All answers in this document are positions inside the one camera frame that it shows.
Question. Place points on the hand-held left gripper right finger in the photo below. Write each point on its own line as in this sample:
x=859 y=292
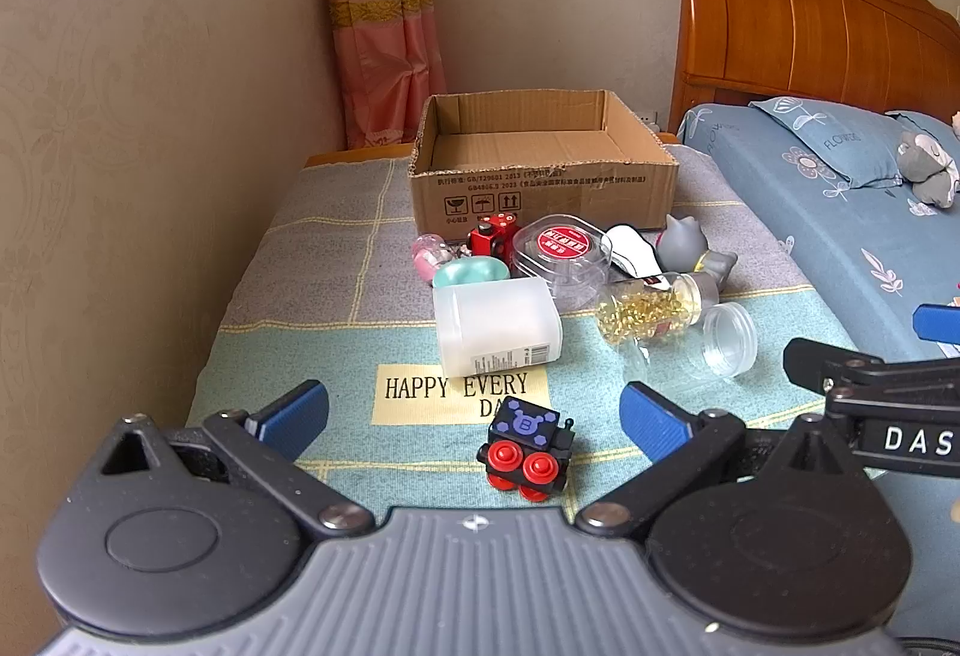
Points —
x=652 y=423

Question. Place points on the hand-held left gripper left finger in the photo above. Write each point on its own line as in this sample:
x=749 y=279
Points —
x=296 y=410

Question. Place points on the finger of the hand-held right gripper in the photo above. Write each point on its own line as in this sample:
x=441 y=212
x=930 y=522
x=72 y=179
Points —
x=939 y=323
x=825 y=360

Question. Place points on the glass jar of gold pins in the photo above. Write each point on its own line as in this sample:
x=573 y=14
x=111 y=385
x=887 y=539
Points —
x=645 y=315

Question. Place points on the black toy train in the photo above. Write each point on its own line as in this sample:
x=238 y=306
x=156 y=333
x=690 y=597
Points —
x=525 y=435

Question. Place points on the grey cat figurine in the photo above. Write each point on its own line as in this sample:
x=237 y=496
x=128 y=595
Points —
x=686 y=247

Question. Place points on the white translucent plastic container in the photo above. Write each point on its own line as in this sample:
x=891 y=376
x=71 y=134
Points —
x=495 y=326

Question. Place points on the cardboard box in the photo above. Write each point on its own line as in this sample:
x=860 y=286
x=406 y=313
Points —
x=562 y=191

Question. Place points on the small clear plastic jar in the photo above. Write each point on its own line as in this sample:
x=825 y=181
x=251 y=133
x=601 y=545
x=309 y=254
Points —
x=731 y=341

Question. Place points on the blue floral bedsheet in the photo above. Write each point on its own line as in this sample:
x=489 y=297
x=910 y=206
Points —
x=862 y=251

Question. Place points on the grey plush toy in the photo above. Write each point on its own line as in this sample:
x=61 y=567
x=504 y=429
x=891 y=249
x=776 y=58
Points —
x=930 y=168

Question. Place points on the checked blanket with text patch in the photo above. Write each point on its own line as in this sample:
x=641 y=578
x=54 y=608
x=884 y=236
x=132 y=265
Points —
x=315 y=251

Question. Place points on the white and black shoehorn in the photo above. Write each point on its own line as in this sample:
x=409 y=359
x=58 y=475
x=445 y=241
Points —
x=630 y=251

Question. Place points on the clear round box red label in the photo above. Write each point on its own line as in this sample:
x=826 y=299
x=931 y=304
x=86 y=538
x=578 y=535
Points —
x=562 y=243

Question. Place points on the blue floral pillow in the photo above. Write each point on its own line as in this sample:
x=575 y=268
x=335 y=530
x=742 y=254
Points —
x=840 y=146

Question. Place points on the red toy train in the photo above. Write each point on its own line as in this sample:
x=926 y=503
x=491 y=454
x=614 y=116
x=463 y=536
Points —
x=491 y=243

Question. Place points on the wooden headboard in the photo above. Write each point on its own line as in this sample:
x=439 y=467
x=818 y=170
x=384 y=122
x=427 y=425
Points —
x=787 y=26

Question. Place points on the pink curtain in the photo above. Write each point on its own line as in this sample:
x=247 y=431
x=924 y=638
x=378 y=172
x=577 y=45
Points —
x=375 y=26

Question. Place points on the white wall socket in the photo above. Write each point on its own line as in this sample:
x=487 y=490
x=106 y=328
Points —
x=649 y=118

